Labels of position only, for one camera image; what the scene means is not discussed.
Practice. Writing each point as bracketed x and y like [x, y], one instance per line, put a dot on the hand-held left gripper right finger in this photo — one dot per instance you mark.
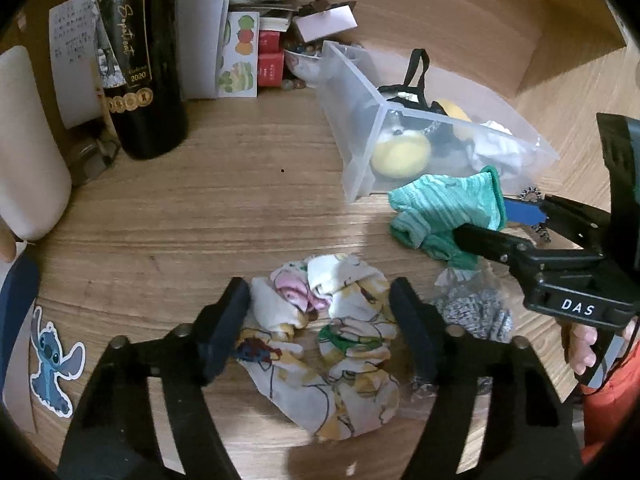
[411, 317]

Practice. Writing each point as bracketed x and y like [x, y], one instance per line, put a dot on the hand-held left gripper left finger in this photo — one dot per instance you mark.
[234, 310]

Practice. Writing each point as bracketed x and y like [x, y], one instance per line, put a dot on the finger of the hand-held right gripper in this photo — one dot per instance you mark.
[522, 212]
[495, 245]

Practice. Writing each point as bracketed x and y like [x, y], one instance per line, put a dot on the green striped sock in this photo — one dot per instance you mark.
[440, 205]

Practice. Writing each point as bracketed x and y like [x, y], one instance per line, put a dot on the white cartoon print cloth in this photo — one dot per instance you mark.
[345, 360]

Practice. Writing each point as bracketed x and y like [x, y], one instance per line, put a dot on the clear plastic storage box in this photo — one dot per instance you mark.
[360, 110]

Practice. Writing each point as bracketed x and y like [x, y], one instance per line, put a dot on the person's right forearm orange sleeve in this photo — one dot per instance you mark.
[615, 410]

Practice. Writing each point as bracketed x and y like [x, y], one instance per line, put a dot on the person's right hand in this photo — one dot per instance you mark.
[582, 347]

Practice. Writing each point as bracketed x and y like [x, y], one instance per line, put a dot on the grey speckled sock in bag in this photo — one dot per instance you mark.
[475, 310]

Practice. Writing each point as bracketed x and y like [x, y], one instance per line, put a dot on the white folded cloth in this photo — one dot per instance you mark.
[497, 147]

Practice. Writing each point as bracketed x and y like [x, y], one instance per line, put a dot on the small yellow plush piece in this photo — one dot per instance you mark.
[452, 112]

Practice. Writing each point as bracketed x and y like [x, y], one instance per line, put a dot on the round yellow plush toy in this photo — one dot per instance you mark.
[400, 157]

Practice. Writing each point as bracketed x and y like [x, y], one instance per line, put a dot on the blue cartoon alien sticker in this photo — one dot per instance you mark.
[50, 360]

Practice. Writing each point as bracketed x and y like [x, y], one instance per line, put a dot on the small clear glass jar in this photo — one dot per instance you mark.
[92, 160]

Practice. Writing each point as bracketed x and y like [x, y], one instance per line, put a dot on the dark blue flat pouch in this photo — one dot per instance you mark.
[15, 320]

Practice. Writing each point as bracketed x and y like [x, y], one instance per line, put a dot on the small red box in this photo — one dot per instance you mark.
[270, 70]
[270, 41]

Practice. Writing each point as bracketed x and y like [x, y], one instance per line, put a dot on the fruit sticker sheet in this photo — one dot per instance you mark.
[239, 60]

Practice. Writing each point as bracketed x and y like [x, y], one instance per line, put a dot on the bowl of beads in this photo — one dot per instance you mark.
[302, 65]

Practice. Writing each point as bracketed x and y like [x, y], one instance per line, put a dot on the dark wine bottle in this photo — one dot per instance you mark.
[145, 70]

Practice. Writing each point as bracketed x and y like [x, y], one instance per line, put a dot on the cream cylindrical container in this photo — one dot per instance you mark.
[30, 145]

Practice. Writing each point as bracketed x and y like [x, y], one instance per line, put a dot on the brown and white card box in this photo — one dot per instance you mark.
[325, 22]

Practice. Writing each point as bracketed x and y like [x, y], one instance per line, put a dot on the plain white card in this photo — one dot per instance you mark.
[200, 35]

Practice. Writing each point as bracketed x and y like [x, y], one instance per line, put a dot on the white handwritten paper note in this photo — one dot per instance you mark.
[70, 60]

